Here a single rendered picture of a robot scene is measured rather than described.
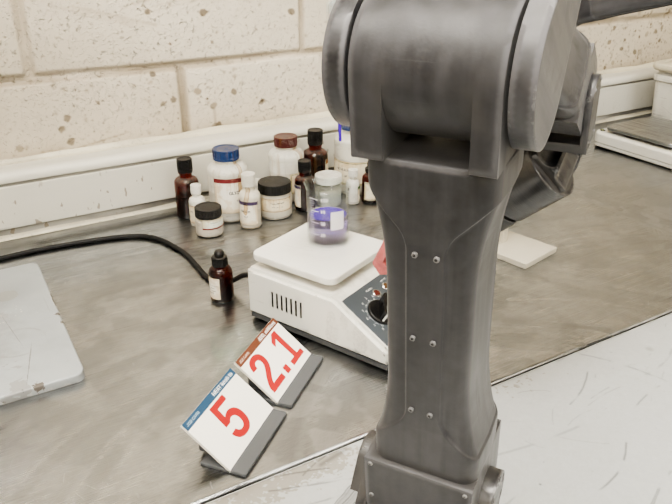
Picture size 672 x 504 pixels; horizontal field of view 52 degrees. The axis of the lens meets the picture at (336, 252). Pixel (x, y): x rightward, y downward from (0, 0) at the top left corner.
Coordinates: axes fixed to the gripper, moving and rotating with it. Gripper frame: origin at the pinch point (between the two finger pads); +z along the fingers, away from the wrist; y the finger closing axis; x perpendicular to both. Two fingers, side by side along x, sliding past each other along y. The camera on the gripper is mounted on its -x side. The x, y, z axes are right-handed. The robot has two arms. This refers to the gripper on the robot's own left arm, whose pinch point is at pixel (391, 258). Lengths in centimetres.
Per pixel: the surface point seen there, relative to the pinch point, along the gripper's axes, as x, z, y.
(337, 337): 4.4, 11.5, 1.3
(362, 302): 2.6, 8.2, -1.6
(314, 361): 5.2, 13.4, 4.3
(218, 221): -17.5, 36.3, -13.5
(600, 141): 5, 13, -92
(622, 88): -2, 12, -118
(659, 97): 4, 6, -116
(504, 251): 8.8, 9.1, -32.8
